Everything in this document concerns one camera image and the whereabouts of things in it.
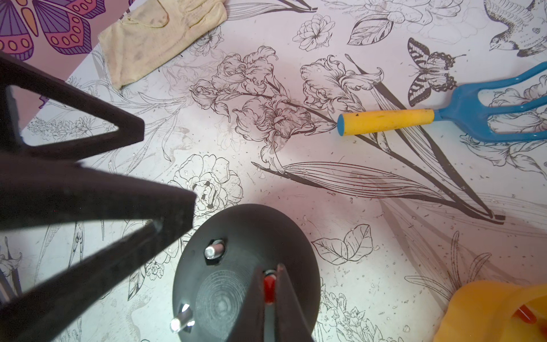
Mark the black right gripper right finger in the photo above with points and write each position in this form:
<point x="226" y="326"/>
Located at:
<point x="290" y="323"/>

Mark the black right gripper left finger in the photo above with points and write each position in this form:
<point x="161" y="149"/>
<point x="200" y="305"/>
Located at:
<point x="249" y="326"/>

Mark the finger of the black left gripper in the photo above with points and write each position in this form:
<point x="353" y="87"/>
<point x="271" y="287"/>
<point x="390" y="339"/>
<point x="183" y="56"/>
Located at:
<point x="38" y="192"/>
<point x="14" y="72"/>

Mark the red screw sleeve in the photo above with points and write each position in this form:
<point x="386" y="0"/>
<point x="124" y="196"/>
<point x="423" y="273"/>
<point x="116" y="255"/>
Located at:
<point x="269" y="287"/>
<point x="525" y="314"/>

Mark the black round screw base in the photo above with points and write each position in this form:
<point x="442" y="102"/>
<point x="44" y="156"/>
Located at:
<point x="254" y="236"/>

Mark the silver protruding screw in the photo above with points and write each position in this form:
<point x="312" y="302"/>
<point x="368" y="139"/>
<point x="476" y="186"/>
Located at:
<point x="183" y="319"/>
<point x="215" y="250"/>

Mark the cream fabric glove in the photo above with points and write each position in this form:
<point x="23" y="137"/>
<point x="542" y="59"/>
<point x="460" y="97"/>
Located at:
<point x="154" y="33"/>

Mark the yellow plastic tray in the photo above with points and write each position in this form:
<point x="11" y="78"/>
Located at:
<point x="483" y="311"/>

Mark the blue yellow garden fork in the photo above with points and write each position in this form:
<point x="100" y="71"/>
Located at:
<point x="465" y="110"/>

